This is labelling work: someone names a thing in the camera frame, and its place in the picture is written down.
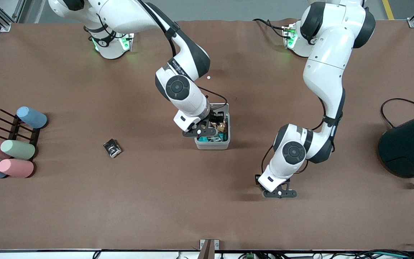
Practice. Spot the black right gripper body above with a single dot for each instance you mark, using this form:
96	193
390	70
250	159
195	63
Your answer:
216	118

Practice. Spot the brown snack wrapper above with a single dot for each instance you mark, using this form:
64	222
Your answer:
222	127

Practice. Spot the small white lidded trash bin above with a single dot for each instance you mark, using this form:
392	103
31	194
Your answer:
212	145

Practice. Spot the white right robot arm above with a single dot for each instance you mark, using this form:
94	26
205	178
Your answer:
178	87

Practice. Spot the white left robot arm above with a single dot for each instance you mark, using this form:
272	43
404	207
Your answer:
325	72

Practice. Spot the dark teal cylindrical bin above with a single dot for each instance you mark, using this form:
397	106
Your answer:
408	147

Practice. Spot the teal plastic wrapper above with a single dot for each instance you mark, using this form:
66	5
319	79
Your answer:
221	137

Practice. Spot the green terminal connector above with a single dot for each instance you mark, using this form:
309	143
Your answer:
250	255

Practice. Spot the large table cover mat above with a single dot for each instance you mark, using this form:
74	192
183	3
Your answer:
156	201

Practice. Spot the crumpled black foil packet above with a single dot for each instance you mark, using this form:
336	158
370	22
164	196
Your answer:
112	148

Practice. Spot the green plastic cup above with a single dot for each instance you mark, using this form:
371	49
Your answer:
17	149

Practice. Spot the black peg cup rack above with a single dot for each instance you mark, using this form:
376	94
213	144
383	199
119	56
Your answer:
14	127

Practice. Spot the metal table edge bracket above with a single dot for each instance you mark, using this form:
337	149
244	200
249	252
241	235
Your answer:
209	248

